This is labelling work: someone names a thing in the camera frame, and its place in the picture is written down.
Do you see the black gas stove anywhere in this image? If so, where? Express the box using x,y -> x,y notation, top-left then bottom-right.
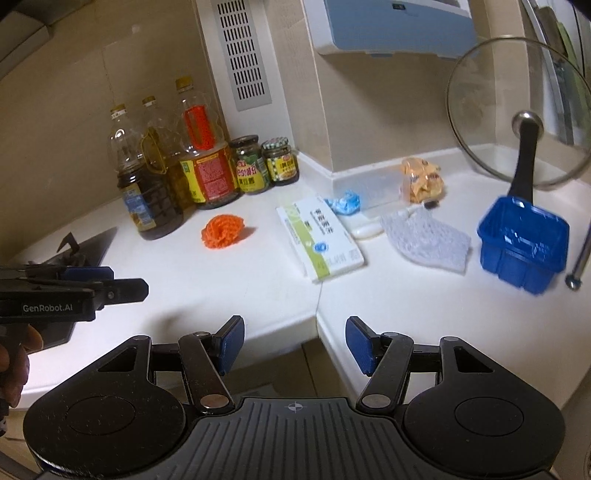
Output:
9,226 -> 119,348

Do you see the metal rod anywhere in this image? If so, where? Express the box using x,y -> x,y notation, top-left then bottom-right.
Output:
565,231 -> 591,292

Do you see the pickle jar yellow label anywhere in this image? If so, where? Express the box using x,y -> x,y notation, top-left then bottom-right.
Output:
261,137 -> 299,186

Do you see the large oil bottle orange handle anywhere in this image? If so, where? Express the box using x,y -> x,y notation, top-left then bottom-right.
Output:
173,76 -> 242,210

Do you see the orange mesh net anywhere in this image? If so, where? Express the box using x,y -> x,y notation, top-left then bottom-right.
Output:
202,213 -> 256,250

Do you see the white foam fruit net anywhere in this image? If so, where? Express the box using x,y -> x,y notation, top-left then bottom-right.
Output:
381,210 -> 473,277

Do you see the slim yellow oil bottle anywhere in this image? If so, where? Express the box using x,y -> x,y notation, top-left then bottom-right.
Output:
140,96 -> 185,210

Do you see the clear plastic container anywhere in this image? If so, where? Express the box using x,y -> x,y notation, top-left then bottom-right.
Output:
332,173 -> 408,219

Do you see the blue plastic basket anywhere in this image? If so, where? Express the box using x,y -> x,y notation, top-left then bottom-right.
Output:
477,196 -> 570,295

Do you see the glass pot lid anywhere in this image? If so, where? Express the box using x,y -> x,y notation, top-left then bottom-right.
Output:
445,37 -> 591,188

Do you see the dark oil bottle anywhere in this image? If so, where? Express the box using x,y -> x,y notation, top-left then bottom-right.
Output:
108,104 -> 185,241

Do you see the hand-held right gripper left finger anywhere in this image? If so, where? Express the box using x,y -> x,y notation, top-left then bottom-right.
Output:
88,316 -> 245,416

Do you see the white toothbrush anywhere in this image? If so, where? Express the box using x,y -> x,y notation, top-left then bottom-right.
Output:
348,199 -> 440,240

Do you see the white green medicine box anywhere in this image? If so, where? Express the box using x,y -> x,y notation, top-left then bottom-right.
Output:
276,196 -> 366,284

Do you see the blue white range hood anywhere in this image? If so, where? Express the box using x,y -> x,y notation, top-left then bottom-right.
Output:
302,0 -> 476,61

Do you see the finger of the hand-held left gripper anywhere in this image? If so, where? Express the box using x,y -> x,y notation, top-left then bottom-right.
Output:
90,278 -> 150,309
25,265 -> 115,284

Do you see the person's left hand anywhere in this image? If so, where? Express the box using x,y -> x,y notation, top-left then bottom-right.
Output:
0,323 -> 44,409

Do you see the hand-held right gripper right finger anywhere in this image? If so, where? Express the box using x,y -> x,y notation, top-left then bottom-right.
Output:
346,316 -> 506,412

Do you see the grey wall vent grille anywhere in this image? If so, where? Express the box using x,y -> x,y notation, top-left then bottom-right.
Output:
213,0 -> 273,112

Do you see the yellow snack wrapper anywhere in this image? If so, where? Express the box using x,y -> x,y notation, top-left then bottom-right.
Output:
399,157 -> 447,205

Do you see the blue wrapper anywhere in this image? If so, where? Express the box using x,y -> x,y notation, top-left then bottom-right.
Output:
323,193 -> 362,216

